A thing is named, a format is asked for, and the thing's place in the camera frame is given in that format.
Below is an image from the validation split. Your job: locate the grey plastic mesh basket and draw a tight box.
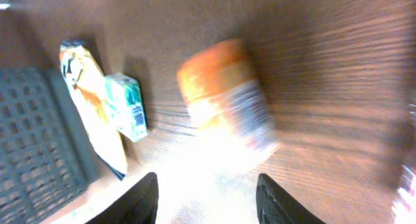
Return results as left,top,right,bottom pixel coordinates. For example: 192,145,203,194
1,68,99,223

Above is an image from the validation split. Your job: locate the orange tissue pack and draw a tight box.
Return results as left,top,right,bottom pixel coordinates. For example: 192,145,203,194
177,39,278,154

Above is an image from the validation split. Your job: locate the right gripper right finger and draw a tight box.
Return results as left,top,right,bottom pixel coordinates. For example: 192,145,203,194
255,173,324,224

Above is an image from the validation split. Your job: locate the green tissue pack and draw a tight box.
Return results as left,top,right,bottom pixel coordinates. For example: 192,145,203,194
104,73,148,142

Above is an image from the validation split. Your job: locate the red snack bag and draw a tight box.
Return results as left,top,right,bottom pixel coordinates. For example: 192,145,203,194
391,166,415,224

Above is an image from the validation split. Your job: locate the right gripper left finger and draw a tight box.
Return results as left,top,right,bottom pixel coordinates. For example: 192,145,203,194
87,172,159,224

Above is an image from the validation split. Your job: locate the yellow wet wipes pack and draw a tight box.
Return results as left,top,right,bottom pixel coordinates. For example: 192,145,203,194
59,40,128,180

